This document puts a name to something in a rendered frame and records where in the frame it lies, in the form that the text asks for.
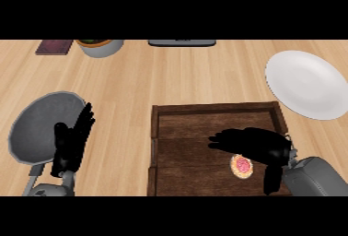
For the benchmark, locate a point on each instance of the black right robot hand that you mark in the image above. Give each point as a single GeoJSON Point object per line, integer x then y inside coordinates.
{"type": "Point", "coordinates": [254, 143]}

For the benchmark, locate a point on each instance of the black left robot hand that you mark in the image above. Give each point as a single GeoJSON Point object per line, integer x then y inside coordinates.
{"type": "Point", "coordinates": [68, 144]}

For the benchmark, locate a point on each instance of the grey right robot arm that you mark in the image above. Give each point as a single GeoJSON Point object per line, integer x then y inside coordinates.
{"type": "Point", "coordinates": [314, 176]}

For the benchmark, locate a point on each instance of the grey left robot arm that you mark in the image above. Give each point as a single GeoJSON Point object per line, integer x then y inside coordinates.
{"type": "Point", "coordinates": [56, 184]}

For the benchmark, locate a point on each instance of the pink frosted cupcake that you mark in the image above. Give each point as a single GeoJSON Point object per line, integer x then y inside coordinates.
{"type": "Point", "coordinates": [240, 166]}

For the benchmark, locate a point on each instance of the brown wooden tray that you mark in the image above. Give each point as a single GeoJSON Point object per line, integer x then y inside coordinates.
{"type": "Point", "coordinates": [195, 147]}

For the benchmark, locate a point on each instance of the white plate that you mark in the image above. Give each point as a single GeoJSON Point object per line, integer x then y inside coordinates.
{"type": "Point", "coordinates": [310, 84]}

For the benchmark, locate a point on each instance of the grey frying pan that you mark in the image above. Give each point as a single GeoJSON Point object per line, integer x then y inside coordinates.
{"type": "Point", "coordinates": [43, 129]}

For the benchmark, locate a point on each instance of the dark red book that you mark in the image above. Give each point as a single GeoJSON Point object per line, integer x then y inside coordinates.
{"type": "Point", "coordinates": [55, 47]}

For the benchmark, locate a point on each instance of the grey plant pot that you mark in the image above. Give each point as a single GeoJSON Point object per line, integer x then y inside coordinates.
{"type": "Point", "coordinates": [100, 47]}

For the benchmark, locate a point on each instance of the dark grey appliance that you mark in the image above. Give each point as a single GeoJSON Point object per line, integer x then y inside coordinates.
{"type": "Point", "coordinates": [181, 43]}

